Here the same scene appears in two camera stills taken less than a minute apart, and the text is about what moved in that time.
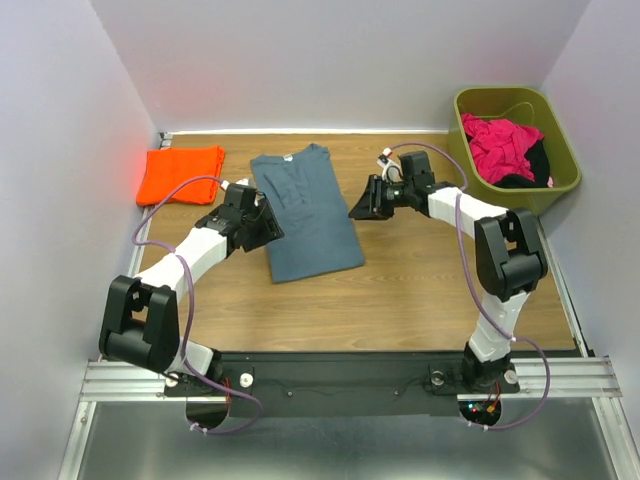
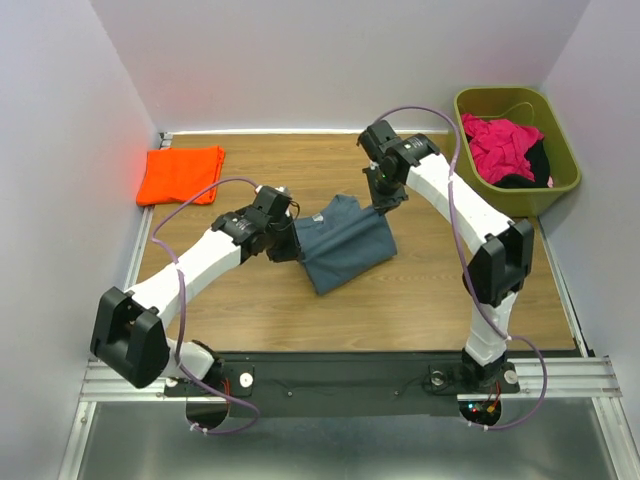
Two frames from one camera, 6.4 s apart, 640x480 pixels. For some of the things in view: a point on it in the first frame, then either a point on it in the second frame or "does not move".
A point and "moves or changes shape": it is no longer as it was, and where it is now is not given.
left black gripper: [271, 230] -> [292, 251]
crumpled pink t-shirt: [498, 147] does not move
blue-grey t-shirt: [318, 236] moves or changes shape
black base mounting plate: [338, 384] does not move
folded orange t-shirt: [167, 169] does not move
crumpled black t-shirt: [538, 162] does not move
